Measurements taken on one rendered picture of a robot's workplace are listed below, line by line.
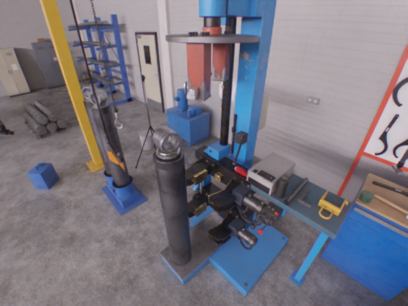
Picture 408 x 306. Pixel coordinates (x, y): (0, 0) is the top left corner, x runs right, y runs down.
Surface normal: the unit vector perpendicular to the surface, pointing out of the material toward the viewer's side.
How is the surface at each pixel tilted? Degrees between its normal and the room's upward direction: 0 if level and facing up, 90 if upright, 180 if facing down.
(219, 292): 0
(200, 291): 0
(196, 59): 90
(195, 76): 90
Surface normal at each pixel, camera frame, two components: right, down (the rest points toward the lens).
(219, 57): -0.40, 0.50
